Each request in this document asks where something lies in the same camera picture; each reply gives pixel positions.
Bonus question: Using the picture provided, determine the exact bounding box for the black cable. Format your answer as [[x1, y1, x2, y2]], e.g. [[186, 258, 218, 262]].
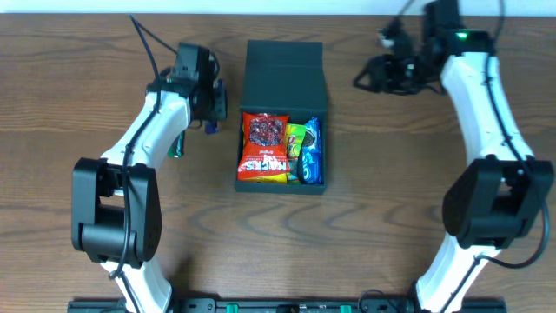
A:
[[438, 0, 552, 313], [108, 14, 180, 313]]

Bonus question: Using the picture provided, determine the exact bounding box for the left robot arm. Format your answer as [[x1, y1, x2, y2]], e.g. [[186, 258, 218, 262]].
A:
[[68, 43, 228, 312]]

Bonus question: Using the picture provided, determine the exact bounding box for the red Hacks candy bag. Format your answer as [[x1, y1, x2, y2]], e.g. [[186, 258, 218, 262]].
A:
[[237, 112, 290, 181]]

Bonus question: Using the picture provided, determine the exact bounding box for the dark blue snack bar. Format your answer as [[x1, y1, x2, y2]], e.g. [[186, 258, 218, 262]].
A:
[[205, 79, 227, 135]]

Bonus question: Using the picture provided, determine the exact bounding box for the blue Oreo cookie pack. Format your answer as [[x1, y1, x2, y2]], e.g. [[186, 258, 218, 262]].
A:
[[301, 117, 322, 184]]

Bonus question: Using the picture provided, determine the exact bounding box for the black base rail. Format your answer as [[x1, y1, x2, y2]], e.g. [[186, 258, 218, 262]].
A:
[[67, 296, 507, 313]]

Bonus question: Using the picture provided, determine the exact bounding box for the right black cable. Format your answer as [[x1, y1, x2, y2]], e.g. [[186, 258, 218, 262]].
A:
[[438, 0, 552, 313]]

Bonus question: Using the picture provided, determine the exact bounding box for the dark green open box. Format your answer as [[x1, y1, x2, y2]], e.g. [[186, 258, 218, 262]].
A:
[[234, 40, 328, 195]]

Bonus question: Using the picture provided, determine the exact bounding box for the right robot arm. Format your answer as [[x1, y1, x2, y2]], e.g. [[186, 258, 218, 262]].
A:
[[353, 0, 555, 312]]

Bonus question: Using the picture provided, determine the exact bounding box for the yellow candy bag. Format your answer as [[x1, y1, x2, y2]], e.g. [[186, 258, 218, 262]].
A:
[[242, 174, 288, 184]]

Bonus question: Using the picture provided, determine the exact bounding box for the green red snack bar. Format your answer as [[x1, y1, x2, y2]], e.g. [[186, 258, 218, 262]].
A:
[[168, 131, 185, 158]]

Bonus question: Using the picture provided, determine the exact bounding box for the green Haribo gummy bag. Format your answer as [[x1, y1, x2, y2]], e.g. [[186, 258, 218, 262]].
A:
[[286, 123, 306, 184]]

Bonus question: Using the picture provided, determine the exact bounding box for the left black cable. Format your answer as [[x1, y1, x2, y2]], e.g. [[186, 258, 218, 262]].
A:
[[108, 14, 180, 313]]

